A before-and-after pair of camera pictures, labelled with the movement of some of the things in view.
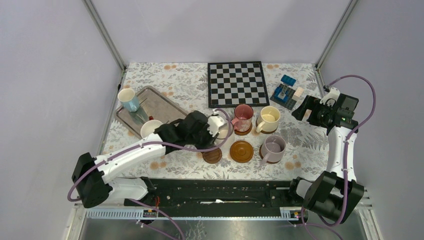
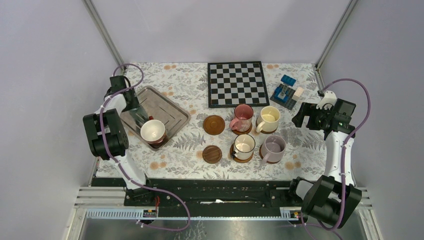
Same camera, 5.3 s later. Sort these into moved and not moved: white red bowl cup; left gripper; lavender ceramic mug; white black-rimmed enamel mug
Moved: left gripper; white black-rimmed enamel mug
Not moved: lavender ceramic mug; white red bowl cup
